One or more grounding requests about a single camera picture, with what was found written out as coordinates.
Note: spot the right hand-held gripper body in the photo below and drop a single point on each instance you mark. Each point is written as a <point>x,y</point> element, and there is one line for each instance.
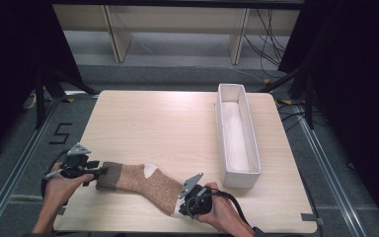
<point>194,197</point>

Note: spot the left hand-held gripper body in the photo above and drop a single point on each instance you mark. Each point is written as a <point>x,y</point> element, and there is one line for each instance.
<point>75,163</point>

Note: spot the brown sock with white heel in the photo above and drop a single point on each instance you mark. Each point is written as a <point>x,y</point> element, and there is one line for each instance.
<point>144,184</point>

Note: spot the long white box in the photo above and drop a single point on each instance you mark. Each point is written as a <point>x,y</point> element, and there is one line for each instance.
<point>238,141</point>

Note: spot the person's left hand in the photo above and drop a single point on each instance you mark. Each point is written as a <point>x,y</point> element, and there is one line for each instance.
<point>62,191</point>

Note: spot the person's right hand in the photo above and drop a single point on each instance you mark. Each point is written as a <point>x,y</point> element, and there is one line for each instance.
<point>222,212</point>

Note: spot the black tape floor mark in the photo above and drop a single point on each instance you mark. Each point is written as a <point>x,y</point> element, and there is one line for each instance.
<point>60,133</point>

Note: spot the black metal stand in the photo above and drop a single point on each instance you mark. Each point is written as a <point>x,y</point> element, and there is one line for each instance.
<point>307,95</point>
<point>41,98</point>

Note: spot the black curtain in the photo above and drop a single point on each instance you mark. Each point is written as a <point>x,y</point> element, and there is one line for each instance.
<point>10,65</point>
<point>358,82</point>

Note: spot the grey tape piece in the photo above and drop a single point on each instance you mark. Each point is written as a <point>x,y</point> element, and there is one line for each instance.
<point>311,218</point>

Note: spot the metal floor rail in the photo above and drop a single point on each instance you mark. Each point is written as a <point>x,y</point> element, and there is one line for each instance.
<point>332,177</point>
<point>16,168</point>

